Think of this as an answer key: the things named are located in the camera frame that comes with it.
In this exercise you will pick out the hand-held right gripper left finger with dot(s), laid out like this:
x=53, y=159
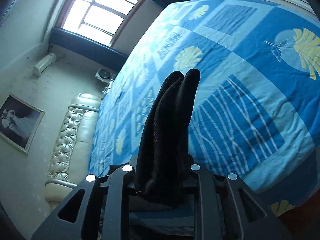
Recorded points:
x=119, y=190

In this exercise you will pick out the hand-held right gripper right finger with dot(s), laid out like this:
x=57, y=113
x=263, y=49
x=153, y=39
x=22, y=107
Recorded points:
x=203, y=192

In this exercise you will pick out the black pants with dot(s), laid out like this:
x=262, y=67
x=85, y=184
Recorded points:
x=167, y=135

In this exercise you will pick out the cream tufted leather headboard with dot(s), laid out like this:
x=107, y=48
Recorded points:
x=72, y=140

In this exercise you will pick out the small white fan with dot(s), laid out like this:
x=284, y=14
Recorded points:
x=103, y=75

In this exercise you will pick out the blue patterned bed sheet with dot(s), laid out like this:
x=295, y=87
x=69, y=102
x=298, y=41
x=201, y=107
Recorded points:
x=237, y=62

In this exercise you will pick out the framed black-and-white wall photo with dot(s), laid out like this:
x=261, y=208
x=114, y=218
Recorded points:
x=18, y=122

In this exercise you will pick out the white wall air conditioner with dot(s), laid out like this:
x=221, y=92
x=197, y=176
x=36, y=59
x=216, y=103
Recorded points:
x=45, y=63

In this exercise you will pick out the window with dark frame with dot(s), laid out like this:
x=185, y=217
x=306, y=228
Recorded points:
x=100, y=10

